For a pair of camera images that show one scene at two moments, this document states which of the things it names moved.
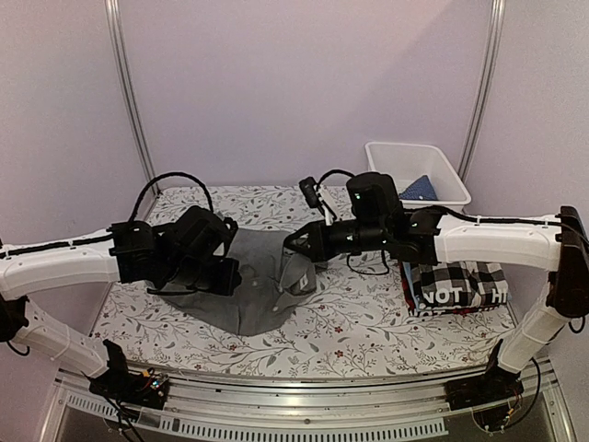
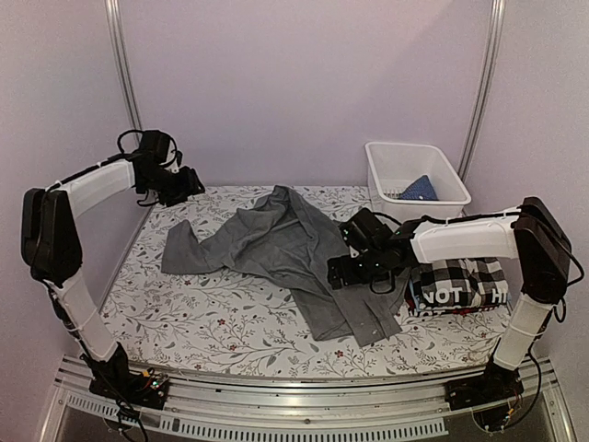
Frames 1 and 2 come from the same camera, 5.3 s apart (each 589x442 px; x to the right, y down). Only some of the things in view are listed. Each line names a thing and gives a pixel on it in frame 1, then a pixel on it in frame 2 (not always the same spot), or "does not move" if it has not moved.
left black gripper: (230, 281) → (190, 187)
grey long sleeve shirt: (271, 284) → (280, 236)
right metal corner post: (489, 83) does not move
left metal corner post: (114, 25) does not move
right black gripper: (319, 250) → (349, 277)
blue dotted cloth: (421, 189) does not move
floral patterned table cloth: (357, 322) does not move
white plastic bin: (408, 162) does not move
